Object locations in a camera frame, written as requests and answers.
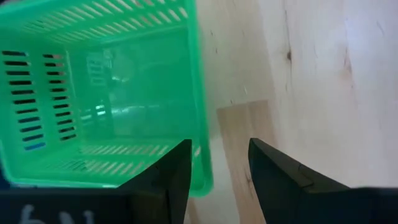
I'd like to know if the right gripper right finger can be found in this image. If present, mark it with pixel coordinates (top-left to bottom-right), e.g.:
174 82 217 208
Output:
248 138 355 224

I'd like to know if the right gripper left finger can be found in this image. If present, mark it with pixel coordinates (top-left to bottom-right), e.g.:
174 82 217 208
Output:
117 139 193 224

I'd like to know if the green plastic basket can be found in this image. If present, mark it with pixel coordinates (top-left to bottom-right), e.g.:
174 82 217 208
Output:
0 0 215 198

